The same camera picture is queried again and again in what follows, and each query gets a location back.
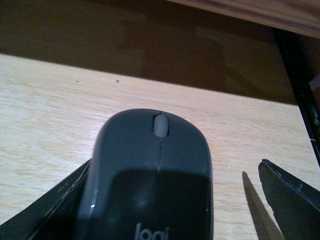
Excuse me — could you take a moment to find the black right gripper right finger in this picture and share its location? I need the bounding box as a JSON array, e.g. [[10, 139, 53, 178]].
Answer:
[[258, 159, 320, 240]]

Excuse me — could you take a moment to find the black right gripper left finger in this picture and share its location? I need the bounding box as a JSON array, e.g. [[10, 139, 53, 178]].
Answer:
[[0, 160, 91, 240]]

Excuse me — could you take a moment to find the grey Logitech computer mouse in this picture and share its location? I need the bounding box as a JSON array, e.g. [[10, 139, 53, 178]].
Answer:
[[72, 109, 214, 240]]

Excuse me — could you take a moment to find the wooden desk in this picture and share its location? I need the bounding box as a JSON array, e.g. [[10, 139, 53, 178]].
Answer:
[[0, 0, 320, 240]]

